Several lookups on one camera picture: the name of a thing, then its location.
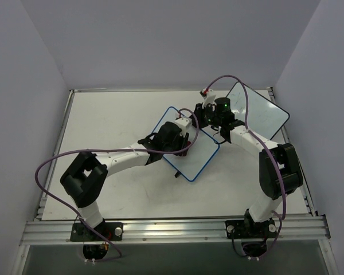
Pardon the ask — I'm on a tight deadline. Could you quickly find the blue-framed whiteboard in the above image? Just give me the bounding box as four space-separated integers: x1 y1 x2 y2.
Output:
152 106 220 182

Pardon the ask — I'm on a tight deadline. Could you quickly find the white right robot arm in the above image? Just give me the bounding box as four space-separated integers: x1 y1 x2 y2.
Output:
193 97 303 237

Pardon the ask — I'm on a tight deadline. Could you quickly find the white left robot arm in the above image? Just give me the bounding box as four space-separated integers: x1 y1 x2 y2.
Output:
60 118 191 240

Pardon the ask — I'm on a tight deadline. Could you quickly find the black whiteboard stand foot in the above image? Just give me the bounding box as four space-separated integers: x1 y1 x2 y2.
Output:
174 171 181 178

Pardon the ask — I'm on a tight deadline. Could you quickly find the black-framed whiteboard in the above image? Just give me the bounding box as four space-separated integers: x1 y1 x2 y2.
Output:
227 83 290 139

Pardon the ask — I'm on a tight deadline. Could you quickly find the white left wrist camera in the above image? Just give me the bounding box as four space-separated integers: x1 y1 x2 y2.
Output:
173 116 192 136

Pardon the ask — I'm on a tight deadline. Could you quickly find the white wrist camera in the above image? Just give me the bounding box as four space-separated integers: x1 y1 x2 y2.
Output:
173 116 192 136
200 88 216 109

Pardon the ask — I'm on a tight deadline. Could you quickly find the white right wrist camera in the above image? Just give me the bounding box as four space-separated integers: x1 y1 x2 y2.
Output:
200 88 216 109

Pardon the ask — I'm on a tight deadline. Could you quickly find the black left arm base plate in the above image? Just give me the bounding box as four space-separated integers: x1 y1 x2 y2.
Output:
70 221 123 242

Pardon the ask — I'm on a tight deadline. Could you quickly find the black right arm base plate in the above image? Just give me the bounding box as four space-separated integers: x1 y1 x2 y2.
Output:
225 219 277 239

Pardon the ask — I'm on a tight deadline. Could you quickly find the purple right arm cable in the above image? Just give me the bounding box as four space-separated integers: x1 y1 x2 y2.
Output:
203 74 286 260

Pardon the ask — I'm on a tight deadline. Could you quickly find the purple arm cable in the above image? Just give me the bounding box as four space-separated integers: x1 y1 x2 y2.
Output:
203 74 286 260
34 108 201 261

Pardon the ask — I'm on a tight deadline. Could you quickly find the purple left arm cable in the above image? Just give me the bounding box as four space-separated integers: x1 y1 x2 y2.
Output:
34 108 201 261

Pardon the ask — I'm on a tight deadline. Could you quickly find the aluminium front rail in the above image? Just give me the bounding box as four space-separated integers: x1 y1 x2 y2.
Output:
20 215 330 246

